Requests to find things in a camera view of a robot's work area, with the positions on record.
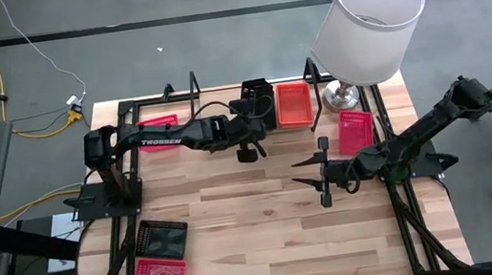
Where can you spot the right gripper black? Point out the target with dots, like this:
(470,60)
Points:
(340,175)

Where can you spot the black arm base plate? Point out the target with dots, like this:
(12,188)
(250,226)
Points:
(437,161)
(92,207)

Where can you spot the black beam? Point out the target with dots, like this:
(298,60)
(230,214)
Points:
(34,243)

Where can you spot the black metal rig frame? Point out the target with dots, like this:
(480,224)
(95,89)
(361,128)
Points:
(417,239)

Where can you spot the white paper box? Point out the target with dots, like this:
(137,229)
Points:
(63,226)

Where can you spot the white shade table lamp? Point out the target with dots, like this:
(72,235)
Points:
(367,38)

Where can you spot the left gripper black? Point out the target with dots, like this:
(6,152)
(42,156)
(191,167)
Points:
(247,130)

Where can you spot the white power adapter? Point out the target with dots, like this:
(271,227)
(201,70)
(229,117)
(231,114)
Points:
(73,100)

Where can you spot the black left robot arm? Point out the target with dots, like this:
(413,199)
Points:
(164,141)

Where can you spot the orange plastic basket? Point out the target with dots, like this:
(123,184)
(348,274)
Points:
(294,104)

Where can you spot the black plastic basket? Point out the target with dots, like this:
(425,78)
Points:
(263,91)
(162,240)

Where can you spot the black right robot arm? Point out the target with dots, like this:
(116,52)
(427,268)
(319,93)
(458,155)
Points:
(422,124)

